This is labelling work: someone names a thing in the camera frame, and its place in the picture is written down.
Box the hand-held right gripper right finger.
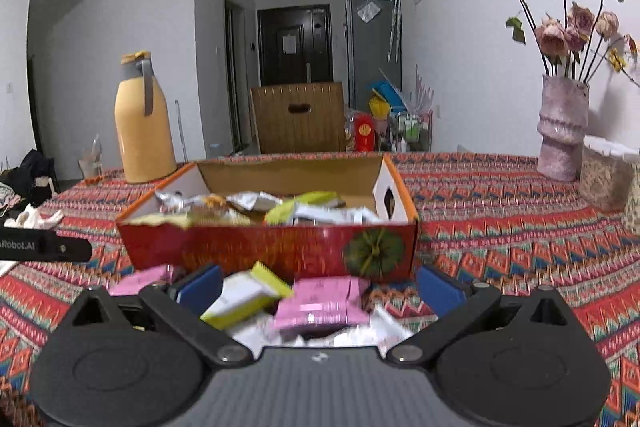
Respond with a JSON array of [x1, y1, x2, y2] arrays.
[[386, 264, 588, 369]]

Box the blue plastic item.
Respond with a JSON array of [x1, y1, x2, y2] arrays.
[[370, 79, 407, 108]]

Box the clear glass cup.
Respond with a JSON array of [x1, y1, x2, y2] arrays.
[[79, 134, 103, 180]]

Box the grey refrigerator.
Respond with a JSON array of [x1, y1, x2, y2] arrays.
[[346, 0, 402, 110]]

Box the red cardboard box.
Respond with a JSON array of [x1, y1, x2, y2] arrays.
[[116, 154, 420, 284]]

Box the clear plastic bag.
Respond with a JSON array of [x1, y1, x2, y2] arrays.
[[357, 0, 381, 24]]

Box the white cloth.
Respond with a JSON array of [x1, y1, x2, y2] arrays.
[[4, 204, 65, 230]]

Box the speckled white vase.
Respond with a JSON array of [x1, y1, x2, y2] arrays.
[[621, 172, 640, 235]]

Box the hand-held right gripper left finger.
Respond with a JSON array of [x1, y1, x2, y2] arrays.
[[52, 263, 254, 369]]

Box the wire rack with bottles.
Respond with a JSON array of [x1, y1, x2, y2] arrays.
[[387, 107, 434, 152]]

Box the orange thermos bottle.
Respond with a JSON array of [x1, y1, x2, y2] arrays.
[[114, 51, 178, 184]]

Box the yellow dried flowers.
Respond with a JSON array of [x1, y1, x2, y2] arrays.
[[606, 48, 640, 88]]

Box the pile of snack packets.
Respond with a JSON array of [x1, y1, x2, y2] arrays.
[[109, 261, 416, 348]]

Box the green snack packet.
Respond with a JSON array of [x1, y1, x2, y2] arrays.
[[201, 261, 295, 330]]

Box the red container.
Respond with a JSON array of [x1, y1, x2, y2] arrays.
[[353, 113, 377, 152]]

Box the woven storage box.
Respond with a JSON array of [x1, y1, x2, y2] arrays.
[[579, 135, 640, 214]]

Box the black bag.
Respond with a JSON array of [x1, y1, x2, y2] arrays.
[[0, 150, 58, 208]]

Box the pink snack packet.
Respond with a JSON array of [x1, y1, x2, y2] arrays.
[[272, 276, 372, 333], [109, 264, 186, 297]]

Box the wooden chair back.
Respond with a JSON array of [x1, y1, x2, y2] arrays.
[[250, 82, 347, 154]]

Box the dried pink roses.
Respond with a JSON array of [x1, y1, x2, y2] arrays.
[[480, 0, 640, 82]]

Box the heap of mixed boxed packets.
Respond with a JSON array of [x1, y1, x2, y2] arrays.
[[155, 190, 383, 228]]

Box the pink ceramic vase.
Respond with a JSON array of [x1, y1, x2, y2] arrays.
[[536, 74, 591, 182]]

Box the yellow bag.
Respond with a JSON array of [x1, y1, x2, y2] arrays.
[[369, 89, 391, 118]]

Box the dark entrance door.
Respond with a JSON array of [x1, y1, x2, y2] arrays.
[[257, 4, 334, 88]]

